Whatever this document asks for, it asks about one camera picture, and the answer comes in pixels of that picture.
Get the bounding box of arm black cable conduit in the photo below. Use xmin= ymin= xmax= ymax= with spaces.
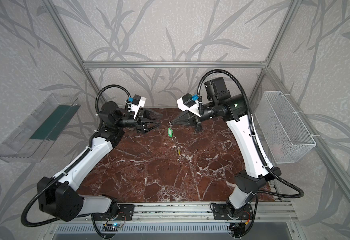
xmin=196 ymin=69 xmax=305 ymax=199
xmin=20 ymin=84 xmax=132 ymax=228

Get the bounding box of clear plastic wall tray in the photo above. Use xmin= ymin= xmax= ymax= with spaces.
xmin=0 ymin=94 xmax=81 ymax=163

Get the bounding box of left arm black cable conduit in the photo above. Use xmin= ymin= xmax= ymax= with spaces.
xmin=20 ymin=84 xmax=132 ymax=228

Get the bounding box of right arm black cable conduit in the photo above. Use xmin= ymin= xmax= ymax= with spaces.
xmin=196 ymin=69 xmax=305 ymax=199

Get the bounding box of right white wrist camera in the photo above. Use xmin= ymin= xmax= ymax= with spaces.
xmin=177 ymin=93 xmax=200 ymax=117

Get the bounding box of key with green tag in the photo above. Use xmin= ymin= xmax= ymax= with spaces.
xmin=168 ymin=128 xmax=174 ymax=138

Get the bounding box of aluminium frame corner post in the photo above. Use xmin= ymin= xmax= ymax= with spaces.
xmin=243 ymin=1 xmax=302 ymax=110
xmin=42 ymin=0 xmax=100 ymax=94

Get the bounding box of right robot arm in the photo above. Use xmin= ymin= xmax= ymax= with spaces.
xmin=172 ymin=77 xmax=274 ymax=220

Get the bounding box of small circuit board right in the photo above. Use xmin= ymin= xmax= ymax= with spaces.
xmin=227 ymin=222 xmax=252 ymax=239

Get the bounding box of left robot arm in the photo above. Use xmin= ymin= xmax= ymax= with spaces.
xmin=35 ymin=102 xmax=163 ymax=222

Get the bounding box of small circuit board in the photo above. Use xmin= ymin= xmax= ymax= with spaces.
xmin=227 ymin=222 xmax=252 ymax=239
xmin=102 ymin=222 xmax=125 ymax=232

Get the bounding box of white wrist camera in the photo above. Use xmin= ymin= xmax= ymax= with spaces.
xmin=177 ymin=93 xmax=200 ymax=117
xmin=126 ymin=95 xmax=147 ymax=119

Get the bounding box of aluminium frame corner post right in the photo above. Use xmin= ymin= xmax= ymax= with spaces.
xmin=243 ymin=1 xmax=302 ymax=110

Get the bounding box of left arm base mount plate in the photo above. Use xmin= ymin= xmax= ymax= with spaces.
xmin=94 ymin=204 xmax=135 ymax=222

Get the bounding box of aluminium frame corner post left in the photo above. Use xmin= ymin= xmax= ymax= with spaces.
xmin=42 ymin=0 xmax=100 ymax=94

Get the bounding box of small circuit board left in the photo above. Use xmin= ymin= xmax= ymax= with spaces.
xmin=102 ymin=222 xmax=125 ymax=232

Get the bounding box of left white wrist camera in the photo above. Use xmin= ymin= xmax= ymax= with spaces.
xmin=126 ymin=95 xmax=147 ymax=119

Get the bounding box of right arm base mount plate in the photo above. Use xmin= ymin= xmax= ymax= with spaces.
xmin=209 ymin=203 xmax=253 ymax=222

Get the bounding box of aluminium mounting rail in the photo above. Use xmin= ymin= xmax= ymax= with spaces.
xmin=44 ymin=201 xmax=298 ymax=224

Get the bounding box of white wire mesh basket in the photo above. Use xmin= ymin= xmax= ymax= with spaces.
xmin=255 ymin=91 xmax=316 ymax=164

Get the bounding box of aluminium frame horizontal bar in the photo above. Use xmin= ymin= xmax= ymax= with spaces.
xmin=83 ymin=61 xmax=266 ymax=69

